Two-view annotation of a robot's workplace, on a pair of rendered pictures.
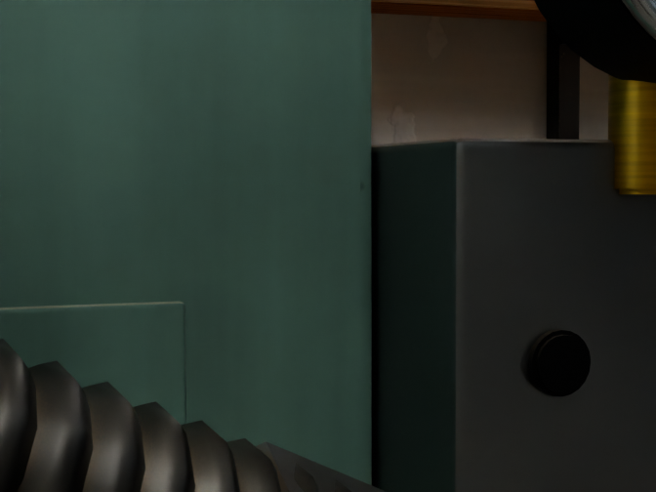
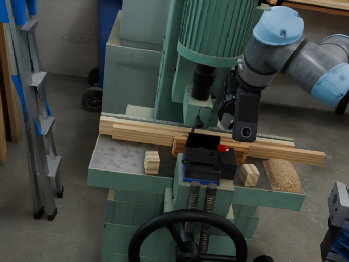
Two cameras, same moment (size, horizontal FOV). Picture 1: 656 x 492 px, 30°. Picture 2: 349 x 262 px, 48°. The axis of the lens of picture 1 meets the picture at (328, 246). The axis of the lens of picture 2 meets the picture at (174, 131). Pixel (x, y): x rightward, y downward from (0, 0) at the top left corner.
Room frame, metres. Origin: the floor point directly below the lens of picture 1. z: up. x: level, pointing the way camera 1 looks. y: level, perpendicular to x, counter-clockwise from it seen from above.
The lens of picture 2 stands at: (-0.66, 0.06, 1.54)
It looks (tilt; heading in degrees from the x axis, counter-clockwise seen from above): 31 degrees down; 14
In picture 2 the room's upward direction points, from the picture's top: 11 degrees clockwise
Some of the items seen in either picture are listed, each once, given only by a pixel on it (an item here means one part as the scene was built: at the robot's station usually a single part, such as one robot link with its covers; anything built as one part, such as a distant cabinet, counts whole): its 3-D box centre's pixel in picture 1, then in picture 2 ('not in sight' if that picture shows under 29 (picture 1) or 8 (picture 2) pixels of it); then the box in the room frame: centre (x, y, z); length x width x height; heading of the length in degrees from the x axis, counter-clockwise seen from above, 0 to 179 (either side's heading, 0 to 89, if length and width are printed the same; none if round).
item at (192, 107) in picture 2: not in sight; (197, 107); (0.35, 0.26, 1.03); 0.14 x 0.07 x 0.09; 20
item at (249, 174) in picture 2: not in sight; (249, 174); (0.25, 0.06, 0.92); 0.04 x 0.04 x 0.04; 32
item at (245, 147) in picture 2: not in sight; (210, 149); (0.31, 0.19, 0.93); 0.22 x 0.02 x 0.06; 110
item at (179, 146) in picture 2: not in sight; (208, 152); (0.29, 0.19, 0.93); 0.20 x 0.02 x 0.05; 110
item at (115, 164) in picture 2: not in sight; (196, 177); (0.23, 0.19, 0.87); 0.61 x 0.30 x 0.06; 110
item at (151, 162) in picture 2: not in sight; (151, 162); (0.16, 0.31, 0.92); 0.04 x 0.03 x 0.05; 30
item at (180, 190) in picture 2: not in sight; (201, 184); (0.15, 0.17, 0.92); 0.15 x 0.13 x 0.09; 110
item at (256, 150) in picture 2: not in sight; (219, 145); (0.36, 0.17, 0.92); 0.65 x 0.02 x 0.04; 110
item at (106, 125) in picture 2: not in sight; (198, 138); (0.35, 0.24, 0.93); 0.60 x 0.02 x 0.05; 110
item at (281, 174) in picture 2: not in sight; (283, 170); (0.34, -0.03, 0.92); 0.14 x 0.09 x 0.04; 20
